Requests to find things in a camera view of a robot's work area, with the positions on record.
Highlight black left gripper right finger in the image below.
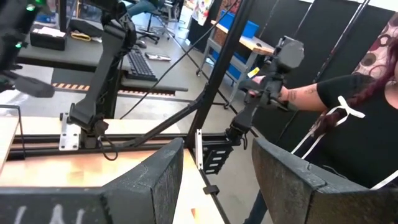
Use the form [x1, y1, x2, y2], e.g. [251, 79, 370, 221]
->
[251, 138, 398, 224]

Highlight orange black hazard strip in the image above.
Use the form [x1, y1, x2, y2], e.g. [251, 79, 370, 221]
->
[51, 82, 177, 98]

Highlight black office chair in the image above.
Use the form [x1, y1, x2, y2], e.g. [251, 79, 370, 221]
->
[136, 0, 171, 45]

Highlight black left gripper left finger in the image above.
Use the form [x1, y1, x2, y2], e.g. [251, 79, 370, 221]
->
[0, 138, 185, 224]

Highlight person's hand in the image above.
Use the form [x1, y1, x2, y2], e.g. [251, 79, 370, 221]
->
[248, 75, 265, 96]

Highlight blue storage bin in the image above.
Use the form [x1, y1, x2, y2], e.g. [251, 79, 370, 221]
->
[217, 9, 260, 40]

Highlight wooden top grey workbench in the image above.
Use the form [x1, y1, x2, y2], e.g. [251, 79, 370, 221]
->
[196, 9, 275, 105]

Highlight black smartphone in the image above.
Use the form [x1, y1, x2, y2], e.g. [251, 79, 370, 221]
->
[144, 52, 172, 62]

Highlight white apron string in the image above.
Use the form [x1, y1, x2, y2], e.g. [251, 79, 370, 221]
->
[290, 95, 398, 190]

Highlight black box with label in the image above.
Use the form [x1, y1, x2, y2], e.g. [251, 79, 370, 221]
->
[29, 26, 68, 52]

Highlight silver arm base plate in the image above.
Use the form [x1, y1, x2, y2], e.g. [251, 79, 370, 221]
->
[58, 112, 81, 152]

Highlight silver strip bracket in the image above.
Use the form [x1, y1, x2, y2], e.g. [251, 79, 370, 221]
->
[195, 128, 204, 170]

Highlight person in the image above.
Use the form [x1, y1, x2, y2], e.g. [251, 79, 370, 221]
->
[242, 12, 398, 224]
[126, 0, 158, 18]

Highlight black aluminium table frame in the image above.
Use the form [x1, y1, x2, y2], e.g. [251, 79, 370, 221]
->
[6, 0, 257, 224]

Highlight colourful poster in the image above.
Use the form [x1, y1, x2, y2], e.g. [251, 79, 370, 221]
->
[191, 0, 215, 26]

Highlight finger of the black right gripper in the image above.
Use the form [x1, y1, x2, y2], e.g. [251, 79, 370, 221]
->
[0, 70, 55, 99]

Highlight person's forearm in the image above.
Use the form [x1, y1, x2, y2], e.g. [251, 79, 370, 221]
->
[278, 83, 327, 113]

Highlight black cable clip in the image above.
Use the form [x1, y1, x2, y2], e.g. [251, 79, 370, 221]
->
[203, 185, 220, 196]

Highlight black slotted mounting plate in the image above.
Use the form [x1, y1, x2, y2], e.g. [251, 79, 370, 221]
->
[201, 139, 234, 175]

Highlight yellow band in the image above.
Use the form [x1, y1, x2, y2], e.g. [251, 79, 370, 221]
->
[70, 30, 92, 42]

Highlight black keyboard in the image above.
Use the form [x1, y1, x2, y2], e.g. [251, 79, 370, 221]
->
[125, 48, 159, 83]

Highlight wooden shelf with black legs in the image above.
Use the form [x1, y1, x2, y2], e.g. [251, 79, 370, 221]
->
[0, 104, 26, 175]

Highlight black folding partition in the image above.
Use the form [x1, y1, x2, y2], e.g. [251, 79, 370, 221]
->
[248, 0, 398, 150]

